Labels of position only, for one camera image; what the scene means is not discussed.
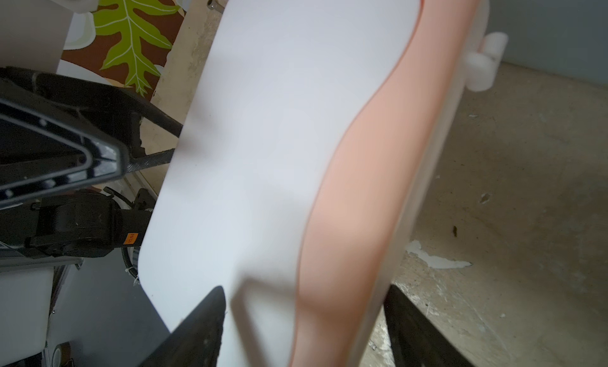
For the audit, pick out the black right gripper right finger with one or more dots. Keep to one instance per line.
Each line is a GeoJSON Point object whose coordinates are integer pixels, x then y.
{"type": "Point", "coordinates": [414, 340]}

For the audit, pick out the metal bolt on table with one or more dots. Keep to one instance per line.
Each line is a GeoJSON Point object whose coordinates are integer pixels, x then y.
{"type": "Point", "coordinates": [215, 5]}

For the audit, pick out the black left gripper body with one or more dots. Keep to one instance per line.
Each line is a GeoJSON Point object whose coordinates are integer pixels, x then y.
{"type": "Point", "coordinates": [84, 224]}

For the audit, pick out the white and salmon first aid box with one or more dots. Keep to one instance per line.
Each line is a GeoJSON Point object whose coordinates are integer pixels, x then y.
{"type": "Point", "coordinates": [312, 138]}

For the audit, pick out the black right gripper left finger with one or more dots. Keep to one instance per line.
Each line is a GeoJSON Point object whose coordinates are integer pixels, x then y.
{"type": "Point", "coordinates": [198, 339]}

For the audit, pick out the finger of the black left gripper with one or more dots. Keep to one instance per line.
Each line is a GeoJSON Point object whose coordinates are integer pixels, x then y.
{"type": "Point", "coordinates": [45, 150]}

